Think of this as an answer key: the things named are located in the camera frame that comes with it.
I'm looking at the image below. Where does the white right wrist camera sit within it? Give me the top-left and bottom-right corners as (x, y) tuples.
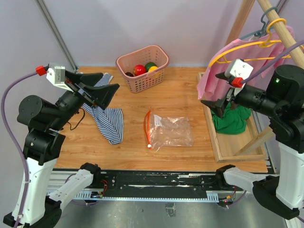
(225, 59), (254, 88)

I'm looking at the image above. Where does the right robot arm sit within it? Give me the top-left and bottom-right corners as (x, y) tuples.
(202, 65), (304, 220)

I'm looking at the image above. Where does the pink plastic basket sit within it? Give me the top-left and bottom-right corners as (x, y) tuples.
(116, 45), (169, 93)

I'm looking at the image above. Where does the clear zip top bag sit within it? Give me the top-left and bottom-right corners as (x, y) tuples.
(143, 111), (194, 150)

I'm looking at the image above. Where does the fake yellow lemon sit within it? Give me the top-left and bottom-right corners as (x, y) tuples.
(148, 66), (158, 72)

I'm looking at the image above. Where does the grey-blue clothes hanger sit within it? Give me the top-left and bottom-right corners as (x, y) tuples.
(238, 6), (279, 40)

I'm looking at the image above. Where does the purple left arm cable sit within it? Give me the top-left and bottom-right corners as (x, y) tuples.
(0, 71), (41, 228)

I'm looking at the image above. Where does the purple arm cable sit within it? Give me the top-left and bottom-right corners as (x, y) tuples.
(0, 71), (41, 228)
(239, 39), (304, 86)

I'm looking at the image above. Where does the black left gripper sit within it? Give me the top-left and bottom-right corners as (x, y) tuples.
(50, 69), (120, 129)

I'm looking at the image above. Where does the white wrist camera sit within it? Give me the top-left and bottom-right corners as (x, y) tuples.
(35, 63), (68, 90)
(225, 59), (254, 88)

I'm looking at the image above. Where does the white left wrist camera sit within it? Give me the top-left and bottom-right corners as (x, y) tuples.
(35, 63), (68, 90)

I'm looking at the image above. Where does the blue white striped shirt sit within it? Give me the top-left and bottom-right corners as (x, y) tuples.
(78, 72), (124, 145)

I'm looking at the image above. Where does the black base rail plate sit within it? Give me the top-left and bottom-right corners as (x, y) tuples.
(47, 169), (245, 198)

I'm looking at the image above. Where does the green tank top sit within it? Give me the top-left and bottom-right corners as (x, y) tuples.
(211, 103), (251, 135)

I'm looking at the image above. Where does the yellow clothes hanger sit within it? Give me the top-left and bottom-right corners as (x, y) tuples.
(209, 18), (304, 68)

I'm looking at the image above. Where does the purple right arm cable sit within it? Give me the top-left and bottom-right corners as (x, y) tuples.
(239, 39), (304, 86)

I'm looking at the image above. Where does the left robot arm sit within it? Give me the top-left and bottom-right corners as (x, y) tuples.
(3, 69), (119, 228)

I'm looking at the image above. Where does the wooden clothes rack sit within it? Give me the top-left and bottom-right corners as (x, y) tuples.
(225, 0), (304, 155)

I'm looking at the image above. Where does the pink shirt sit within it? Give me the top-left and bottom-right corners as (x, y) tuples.
(197, 35), (285, 101)

